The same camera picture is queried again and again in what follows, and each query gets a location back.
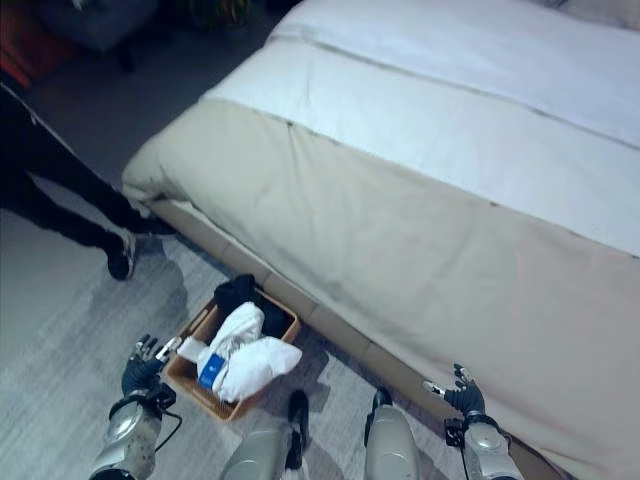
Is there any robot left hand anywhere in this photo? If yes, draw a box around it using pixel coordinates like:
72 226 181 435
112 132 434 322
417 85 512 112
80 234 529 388
121 334 183 396

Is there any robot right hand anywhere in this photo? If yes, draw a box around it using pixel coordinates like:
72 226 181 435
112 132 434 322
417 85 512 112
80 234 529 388
423 363 487 416

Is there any robot right leg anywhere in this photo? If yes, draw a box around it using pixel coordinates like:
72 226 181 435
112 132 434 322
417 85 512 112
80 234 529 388
363 387 422 480

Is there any robot leg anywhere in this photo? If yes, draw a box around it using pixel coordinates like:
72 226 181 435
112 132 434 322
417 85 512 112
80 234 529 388
363 387 422 480
219 389 311 480

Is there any brown wicker basket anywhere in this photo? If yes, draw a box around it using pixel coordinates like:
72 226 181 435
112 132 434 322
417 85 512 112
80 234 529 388
163 295 302 424

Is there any white garment with blue label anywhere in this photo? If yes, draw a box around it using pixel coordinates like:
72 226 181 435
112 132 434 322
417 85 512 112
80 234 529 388
177 301 304 403

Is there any black garment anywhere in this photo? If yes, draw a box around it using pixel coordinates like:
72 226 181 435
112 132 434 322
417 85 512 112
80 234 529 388
213 274 296 337

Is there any robot left leg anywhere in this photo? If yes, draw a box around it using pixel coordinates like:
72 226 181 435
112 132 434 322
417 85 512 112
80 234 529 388
219 389 311 480

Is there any bed with white beige duvet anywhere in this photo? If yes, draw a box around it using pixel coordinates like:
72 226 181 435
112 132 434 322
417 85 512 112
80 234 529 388
121 0 640 480

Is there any red orange cloth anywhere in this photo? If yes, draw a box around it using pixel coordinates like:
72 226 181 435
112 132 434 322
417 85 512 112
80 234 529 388
0 4 76 89

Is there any dark office chair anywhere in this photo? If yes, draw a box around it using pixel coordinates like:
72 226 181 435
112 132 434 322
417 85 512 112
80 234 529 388
37 0 171 72

